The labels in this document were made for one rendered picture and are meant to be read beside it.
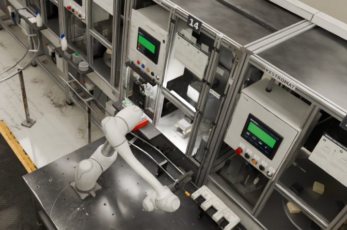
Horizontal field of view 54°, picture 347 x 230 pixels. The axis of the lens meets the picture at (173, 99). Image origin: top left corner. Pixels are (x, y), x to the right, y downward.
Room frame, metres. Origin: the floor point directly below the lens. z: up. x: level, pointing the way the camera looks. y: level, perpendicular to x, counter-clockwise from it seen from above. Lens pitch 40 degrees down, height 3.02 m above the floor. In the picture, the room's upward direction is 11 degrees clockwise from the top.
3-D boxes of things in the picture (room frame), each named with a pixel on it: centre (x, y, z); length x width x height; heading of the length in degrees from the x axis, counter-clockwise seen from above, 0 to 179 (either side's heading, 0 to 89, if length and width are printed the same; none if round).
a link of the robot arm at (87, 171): (1.55, 0.54, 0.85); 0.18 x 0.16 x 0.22; 156
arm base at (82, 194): (1.53, 0.53, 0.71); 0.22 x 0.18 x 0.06; 50
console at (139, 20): (2.35, 0.21, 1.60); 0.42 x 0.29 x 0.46; 50
